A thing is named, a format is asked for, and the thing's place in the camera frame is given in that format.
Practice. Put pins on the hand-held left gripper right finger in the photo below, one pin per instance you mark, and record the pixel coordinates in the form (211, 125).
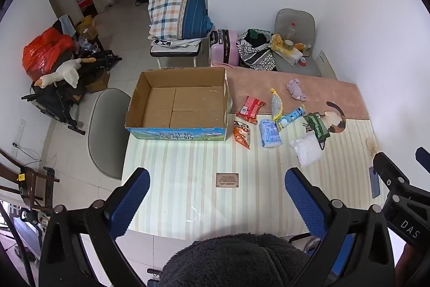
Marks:
(304, 203)

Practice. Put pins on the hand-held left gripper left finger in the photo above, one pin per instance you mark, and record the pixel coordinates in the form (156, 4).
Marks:
(131, 203)

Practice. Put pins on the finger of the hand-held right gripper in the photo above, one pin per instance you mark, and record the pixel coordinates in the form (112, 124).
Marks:
(423, 159)
(386, 167)

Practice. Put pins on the white plastic bag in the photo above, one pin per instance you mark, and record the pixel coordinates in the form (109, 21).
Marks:
(307, 149)

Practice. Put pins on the blue tissue pack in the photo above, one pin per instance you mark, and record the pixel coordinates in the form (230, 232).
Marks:
(269, 134)

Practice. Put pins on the green packet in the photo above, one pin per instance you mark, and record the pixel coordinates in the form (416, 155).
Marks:
(317, 125)

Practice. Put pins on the blue white tube packet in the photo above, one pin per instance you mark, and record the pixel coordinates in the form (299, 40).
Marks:
(290, 117)

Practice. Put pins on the orange snack packet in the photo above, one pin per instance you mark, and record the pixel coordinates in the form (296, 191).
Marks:
(242, 134)

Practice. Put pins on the yellow mesh scrubber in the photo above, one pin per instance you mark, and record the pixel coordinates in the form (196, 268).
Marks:
(277, 105)

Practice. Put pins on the red snack packet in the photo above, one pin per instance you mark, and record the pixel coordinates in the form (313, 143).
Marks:
(250, 108)

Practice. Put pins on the purple sock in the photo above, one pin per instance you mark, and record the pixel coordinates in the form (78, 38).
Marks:
(295, 88)

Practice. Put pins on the person's right forearm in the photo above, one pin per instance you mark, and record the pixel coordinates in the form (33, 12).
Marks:
(403, 266)

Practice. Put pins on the blue grey phone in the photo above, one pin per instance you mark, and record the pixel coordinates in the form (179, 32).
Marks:
(374, 182)

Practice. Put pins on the grey shell chair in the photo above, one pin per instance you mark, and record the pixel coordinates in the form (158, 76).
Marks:
(107, 135)

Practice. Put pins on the black perforated bar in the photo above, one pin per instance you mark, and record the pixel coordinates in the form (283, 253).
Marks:
(50, 187)

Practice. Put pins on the dark fleece clothing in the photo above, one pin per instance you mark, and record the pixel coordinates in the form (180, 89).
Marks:
(235, 260)

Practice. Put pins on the wooden chair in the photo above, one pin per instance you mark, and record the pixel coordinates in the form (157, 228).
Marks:
(28, 179)

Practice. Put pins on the white leaning board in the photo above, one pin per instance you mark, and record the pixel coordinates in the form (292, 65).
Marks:
(326, 64)

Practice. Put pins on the brown cardboard box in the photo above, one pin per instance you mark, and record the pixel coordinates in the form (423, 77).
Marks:
(99, 81)

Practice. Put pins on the black folded stroller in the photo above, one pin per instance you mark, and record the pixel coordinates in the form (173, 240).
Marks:
(57, 98)

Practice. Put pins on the small red white box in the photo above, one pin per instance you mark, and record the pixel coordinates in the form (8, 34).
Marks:
(303, 62)

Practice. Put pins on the white goose plush toy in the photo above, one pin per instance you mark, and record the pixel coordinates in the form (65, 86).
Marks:
(65, 71)

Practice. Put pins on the white flat box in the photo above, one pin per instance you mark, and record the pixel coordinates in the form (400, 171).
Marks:
(290, 55)

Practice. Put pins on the yellow packet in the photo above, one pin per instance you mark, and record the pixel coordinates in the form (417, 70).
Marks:
(301, 46)

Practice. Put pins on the black bench with white legs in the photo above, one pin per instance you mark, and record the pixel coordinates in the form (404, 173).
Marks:
(174, 52)

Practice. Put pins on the black white patterned bag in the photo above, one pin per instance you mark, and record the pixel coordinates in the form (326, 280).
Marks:
(255, 53)

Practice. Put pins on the brown tape roll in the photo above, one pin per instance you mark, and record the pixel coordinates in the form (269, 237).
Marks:
(288, 44)

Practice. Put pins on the yellow cloth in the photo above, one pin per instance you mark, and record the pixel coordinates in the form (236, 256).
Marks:
(277, 41)

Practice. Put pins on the white folded sheet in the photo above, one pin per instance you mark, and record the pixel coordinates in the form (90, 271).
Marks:
(168, 43)

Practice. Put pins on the clear plastic bottle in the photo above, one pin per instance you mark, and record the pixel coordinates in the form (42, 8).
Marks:
(291, 30)

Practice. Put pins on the grey padded chair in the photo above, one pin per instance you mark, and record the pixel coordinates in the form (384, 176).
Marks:
(299, 18)

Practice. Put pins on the red plastic bag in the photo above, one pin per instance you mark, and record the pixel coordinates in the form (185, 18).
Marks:
(43, 51)

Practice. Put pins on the pink suitcase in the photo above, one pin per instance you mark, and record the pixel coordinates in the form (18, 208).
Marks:
(224, 46)

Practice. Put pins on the yellow bag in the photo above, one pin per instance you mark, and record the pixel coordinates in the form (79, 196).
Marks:
(85, 26)

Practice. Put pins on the blue towel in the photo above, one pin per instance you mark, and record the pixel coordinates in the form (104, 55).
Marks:
(69, 24)

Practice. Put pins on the plaid quilt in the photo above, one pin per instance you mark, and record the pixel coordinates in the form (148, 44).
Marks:
(178, 9)

